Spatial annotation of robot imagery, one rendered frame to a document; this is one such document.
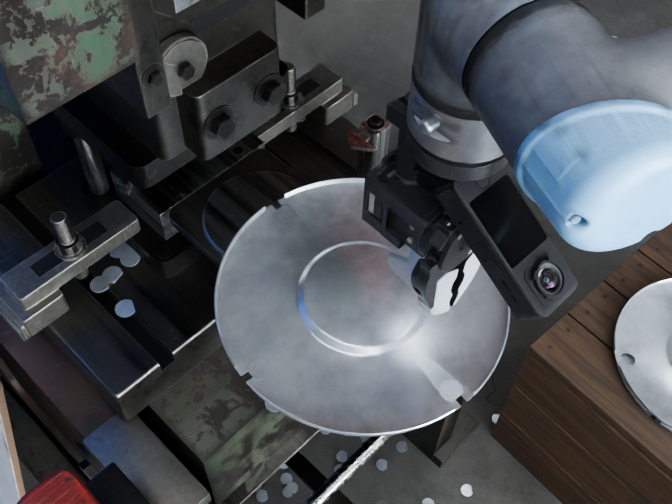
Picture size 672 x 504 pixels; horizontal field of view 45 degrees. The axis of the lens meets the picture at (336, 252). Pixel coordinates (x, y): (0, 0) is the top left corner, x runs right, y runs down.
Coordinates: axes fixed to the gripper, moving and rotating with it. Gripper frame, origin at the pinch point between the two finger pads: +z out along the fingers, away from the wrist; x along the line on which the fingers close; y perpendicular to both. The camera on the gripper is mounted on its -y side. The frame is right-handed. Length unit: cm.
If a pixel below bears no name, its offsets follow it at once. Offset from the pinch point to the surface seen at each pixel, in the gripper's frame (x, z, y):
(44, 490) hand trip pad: 33.0, 11.6, 15.6
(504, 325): -8.0, 9.7, -2.3
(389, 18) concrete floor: -109, 87, 100
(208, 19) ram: 1.0, -14.1, 28.0
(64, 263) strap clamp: 18.2, 12.1, 35.1
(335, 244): -2.4, 8.9, 15.6
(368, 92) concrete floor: -83, 87, 84
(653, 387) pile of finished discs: -41, 51, -15
